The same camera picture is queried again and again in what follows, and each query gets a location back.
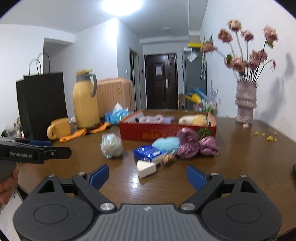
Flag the purple satin scrunchies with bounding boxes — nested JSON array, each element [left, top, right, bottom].
[[176, 128, 219, 159]]

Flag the plastic white ball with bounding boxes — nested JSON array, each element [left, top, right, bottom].
[[100, 133, 123, 159]]

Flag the blue fluffy heart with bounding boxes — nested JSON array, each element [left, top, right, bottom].
[[152, 137, 180, 153]]

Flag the white wedge sponge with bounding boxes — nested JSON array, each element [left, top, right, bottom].
[[137, 160, 157, 179]]

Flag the white yellow plush toy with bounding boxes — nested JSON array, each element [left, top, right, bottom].
[[178, 114, 207, 126]]

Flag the lavender towel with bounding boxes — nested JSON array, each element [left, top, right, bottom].
[[138, 114, 175, 125]]

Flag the person left hand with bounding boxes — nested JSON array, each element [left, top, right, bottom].
[[0, 166, 19, 205]]

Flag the yellow ceramic mug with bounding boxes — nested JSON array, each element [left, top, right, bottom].
[[47, 118, 71, 141]]

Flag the black paper shopping bag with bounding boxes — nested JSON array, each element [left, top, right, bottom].
[[16, 52, 69, 141]]

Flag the yellow thermos jug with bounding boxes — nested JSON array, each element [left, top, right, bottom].
[[73, 69, 100, 129]]

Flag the blue wet wipes pack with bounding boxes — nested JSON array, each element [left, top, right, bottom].
[[133, 145, 167, 164]]

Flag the blue tissue pack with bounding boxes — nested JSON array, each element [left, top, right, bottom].
[[104, 102, 134, 125]]

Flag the yellow petal crumbs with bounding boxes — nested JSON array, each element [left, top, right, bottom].
[[253, 131, 278, 142]]

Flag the red cardboard box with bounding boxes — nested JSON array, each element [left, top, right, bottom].
[[119, 109, 217, 141]]

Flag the pink ribbed suitcase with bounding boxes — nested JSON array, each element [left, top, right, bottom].
[[97, 78, 135, 118]]

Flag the yellow blue toy pile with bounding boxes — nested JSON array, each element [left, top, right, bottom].
[[185, 87, 209, 104]]

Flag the pink textured vase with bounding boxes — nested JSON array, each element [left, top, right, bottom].
[[235, 81, 257, 125]]

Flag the dark entrance door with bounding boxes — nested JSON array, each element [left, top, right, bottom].
[[144, 53, 178, 109]]

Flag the dried pink roses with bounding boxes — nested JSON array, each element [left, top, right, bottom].
[[201, 19, 278, 83]]

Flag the grey refrigerator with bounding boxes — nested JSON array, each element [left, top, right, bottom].
[[182, 47, 208, 110]]

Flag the ceiling light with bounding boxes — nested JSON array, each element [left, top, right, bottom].
[[100, 0, 143, 17]]

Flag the orange black strap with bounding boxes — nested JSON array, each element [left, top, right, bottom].
[[59, 122, 112, 143]]

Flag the wire storage cart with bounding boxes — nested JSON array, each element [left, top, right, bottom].
[[199, 99, 218, 116]]

